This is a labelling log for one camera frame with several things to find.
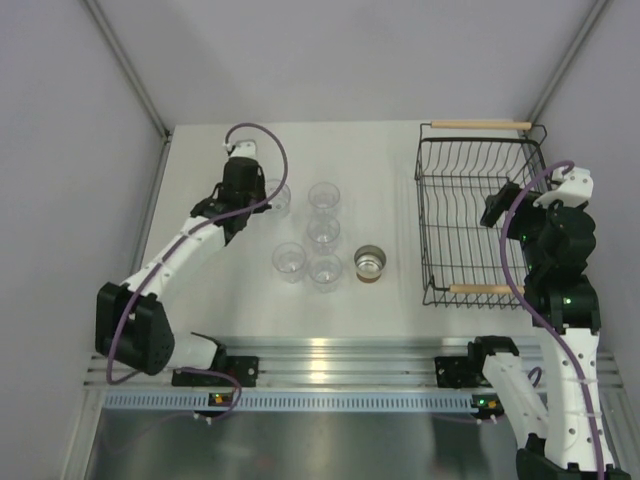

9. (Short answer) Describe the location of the aluminium mounting rail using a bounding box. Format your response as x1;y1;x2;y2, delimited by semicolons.
83;337;623;390

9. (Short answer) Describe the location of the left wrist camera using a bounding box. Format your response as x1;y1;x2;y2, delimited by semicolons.
223;139;257;160

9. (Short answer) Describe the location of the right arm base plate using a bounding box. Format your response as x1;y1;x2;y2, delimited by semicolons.
434;356;491;390

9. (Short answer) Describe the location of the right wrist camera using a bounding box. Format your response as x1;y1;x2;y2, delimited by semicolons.
534;167;594;208

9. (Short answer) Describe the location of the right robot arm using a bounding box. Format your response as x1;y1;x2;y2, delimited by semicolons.
467;182;630;479

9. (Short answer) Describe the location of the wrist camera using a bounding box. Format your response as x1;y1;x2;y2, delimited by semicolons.
534;167;594;208
223;139;257;160

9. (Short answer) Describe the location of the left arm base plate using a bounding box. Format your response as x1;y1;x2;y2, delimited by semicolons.
171;355;260;387

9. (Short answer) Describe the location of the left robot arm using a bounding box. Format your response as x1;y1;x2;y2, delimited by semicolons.
95;155;269;386

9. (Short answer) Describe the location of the black wire dish rack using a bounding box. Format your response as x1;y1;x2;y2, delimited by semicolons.
413;118;591;311

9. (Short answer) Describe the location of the slotted grey cable duct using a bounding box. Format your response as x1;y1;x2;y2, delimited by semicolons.
103;391;498;414

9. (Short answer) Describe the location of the steel cup cork base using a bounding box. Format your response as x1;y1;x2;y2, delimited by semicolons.
354;244;387;283

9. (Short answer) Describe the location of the clear plastic cup bottom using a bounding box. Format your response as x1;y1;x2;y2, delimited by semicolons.
307;254;343;293

